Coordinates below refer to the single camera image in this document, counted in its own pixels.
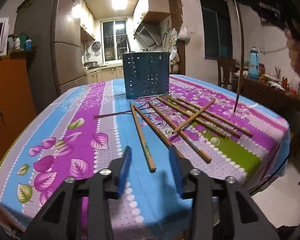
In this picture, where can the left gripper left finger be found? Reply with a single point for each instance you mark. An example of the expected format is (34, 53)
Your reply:
(60, 217)

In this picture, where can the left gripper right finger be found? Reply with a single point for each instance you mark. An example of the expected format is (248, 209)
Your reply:
(221, 209)

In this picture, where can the wooden chopstick two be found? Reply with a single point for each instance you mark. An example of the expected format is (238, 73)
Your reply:
(241, 36)

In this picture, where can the wooden chopstick five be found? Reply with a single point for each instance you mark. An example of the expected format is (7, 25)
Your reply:
(200, 152)

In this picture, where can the wooden chopstick nine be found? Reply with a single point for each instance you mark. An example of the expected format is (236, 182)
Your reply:
(243, 130)

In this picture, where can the wooden chopstick three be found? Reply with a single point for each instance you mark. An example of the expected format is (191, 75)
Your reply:
(146, 151)

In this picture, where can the wooden chopstick seven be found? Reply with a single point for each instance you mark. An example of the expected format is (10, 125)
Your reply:
(197, 120)

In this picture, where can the wooden chopstick six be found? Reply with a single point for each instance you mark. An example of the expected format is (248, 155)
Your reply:
(193, 117)

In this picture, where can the wooden chopstick four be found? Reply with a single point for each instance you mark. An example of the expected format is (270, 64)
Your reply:
(154, 128)

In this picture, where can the wooden chopstick one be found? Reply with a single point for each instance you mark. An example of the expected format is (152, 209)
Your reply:
(128, 44)

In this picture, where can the wooden chopstick eight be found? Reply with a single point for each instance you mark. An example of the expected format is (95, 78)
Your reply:
(207, 118)

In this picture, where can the hanging kitchen towel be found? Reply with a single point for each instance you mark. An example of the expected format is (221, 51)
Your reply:
(174, 59)

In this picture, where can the beige kitchen base cabinets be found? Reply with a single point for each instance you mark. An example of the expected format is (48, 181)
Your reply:
(104, 73)

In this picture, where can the kitchen window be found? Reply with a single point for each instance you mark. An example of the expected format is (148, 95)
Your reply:
(114, 39)

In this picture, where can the person's right hand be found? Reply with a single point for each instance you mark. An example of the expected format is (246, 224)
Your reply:
(293, 46)

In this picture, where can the dark room window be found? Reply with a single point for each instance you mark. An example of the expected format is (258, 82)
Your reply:
(217, 29)

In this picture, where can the light blue thermos bottle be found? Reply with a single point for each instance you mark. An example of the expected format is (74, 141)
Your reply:
(253, 69)

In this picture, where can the dark wooden chair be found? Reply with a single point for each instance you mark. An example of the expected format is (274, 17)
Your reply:
(225, 68)

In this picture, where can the cluttered wooden side table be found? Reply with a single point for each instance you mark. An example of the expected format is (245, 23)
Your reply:
(272, 98)

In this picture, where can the white plastic bag hanging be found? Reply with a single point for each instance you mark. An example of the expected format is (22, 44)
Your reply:
(184, 33)

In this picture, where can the colourful floral tablecloth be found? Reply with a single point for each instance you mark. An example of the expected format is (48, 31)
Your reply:
(87, 127)

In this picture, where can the range hood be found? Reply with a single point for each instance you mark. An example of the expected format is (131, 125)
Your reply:
(148, 34)

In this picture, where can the orange wooden cabinet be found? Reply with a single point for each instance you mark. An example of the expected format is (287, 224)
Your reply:
(16, 103)

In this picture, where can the blue perforated utensil holder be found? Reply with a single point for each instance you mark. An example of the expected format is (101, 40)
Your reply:
(146, 73)

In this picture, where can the blue lidded cup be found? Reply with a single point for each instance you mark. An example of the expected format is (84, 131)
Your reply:
(28, 44)

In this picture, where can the white medicine bottle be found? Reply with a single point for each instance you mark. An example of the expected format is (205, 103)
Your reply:
(17, 43)

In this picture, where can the brown refrigerator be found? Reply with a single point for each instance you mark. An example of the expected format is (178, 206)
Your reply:
(56, 36)

